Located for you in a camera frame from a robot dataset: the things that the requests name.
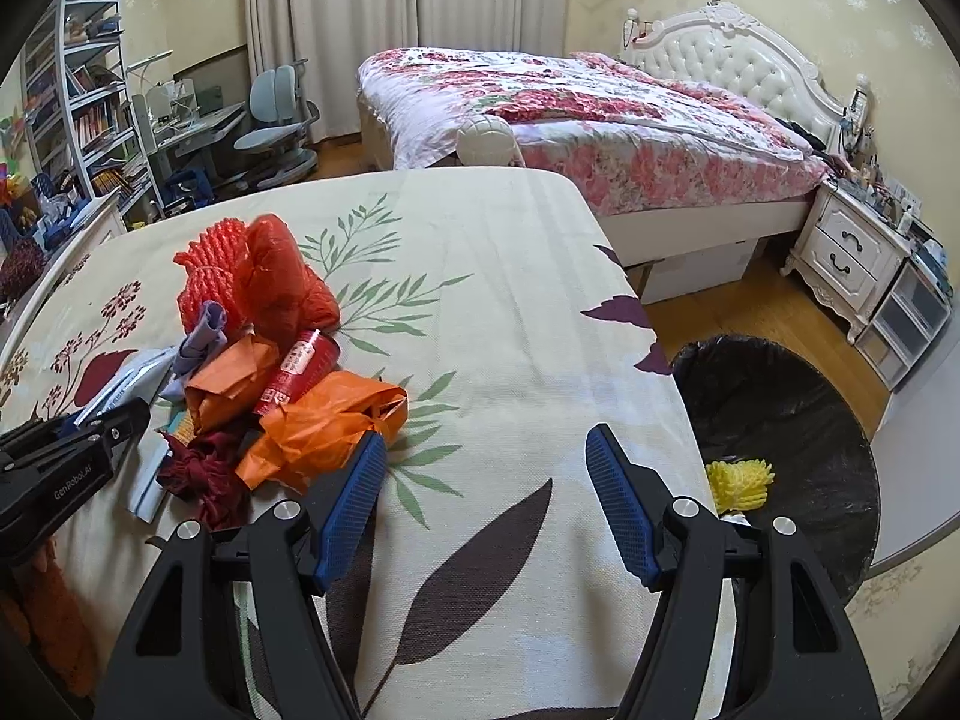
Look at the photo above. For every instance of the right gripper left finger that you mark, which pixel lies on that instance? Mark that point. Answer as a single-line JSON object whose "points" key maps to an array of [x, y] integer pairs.
{"points": [[224, 615]]}

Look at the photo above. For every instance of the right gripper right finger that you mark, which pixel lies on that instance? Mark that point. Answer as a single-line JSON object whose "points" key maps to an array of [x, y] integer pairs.
{"points": [[794, 653]]}

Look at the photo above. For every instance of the dark red ribbon bundle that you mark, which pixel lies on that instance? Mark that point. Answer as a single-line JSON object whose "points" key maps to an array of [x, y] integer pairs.
{"points": [[202, 473]]}

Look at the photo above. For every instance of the yellow foam fruit net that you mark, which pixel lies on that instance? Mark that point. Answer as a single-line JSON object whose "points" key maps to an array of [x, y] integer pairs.
{"points": [[740, 486]]}

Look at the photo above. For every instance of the lavender paper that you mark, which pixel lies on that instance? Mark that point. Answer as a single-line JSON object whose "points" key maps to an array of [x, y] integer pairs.
{"points": [[201, 345]]}

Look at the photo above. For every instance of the red foam fruit net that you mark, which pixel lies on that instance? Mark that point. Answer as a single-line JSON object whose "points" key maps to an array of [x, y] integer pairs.
{"points": [[209, 264]]}

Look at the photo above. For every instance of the orange plastic bag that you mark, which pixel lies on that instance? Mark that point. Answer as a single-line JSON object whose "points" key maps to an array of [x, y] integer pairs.
{"points": [[317, 434]]}

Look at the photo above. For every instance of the red plastic bag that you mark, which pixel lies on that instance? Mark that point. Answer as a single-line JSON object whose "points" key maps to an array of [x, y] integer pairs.
{"points": [[276, 290]]}

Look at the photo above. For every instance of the red gold cylindrical can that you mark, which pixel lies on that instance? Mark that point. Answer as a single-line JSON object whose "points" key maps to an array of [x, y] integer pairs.
{"points": [[313, 356]]}

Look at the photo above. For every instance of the orange paper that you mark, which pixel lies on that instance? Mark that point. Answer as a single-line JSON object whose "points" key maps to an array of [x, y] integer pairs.
{"points": [[231, 384]]}

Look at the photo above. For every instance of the black lined trash bin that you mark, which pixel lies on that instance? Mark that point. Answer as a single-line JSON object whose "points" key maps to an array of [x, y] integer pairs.
{"points": [[752, 399]]}

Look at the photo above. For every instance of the dark red knitted item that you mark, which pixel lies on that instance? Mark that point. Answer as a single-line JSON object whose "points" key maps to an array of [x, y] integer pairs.
{"points": [[23, 266]]}

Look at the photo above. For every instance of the floral leaf bedsheet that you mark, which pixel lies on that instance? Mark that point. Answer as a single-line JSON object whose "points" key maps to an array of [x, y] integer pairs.
{"points": [[487, 584]]}

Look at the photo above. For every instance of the white curved bookshelf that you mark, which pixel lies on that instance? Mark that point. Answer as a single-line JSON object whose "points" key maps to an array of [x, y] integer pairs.
{"points": [[79, 114]]}

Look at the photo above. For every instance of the plastic drawer storage unit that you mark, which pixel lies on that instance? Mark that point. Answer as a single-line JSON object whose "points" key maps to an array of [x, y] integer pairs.
{"points": [[905, 325]]}

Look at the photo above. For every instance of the grey study desk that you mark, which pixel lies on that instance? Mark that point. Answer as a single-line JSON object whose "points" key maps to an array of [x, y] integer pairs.
{"points": [[196, 138]]}

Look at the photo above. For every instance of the white cardboard box under bed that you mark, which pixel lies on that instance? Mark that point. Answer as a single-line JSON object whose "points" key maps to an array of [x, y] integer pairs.
{"points": [[691, 273]]}

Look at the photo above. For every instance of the white two-drawer nightstand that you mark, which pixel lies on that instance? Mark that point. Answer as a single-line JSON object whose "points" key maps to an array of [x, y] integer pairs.
{"points": [[847, 255]]}

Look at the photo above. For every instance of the grey ergonomic desk chair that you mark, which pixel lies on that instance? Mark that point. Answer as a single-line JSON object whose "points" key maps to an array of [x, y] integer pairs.
{"points": [[283, 124]]}

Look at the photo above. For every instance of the beige pleated curtains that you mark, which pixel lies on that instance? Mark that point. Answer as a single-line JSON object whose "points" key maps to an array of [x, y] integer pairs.
{"points": [[333, 37]]}

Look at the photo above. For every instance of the white round bedpost knob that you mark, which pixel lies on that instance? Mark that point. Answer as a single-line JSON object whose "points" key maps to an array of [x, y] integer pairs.
{"points": [[488, 140]]}

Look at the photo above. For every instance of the white tufted double bed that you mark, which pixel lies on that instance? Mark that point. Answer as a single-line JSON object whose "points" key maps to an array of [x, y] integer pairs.
{"points": [[725, 47]]}

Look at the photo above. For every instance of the pink floral quilt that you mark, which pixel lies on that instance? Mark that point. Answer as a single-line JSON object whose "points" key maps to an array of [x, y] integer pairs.
{"points": [[628, 141]]}

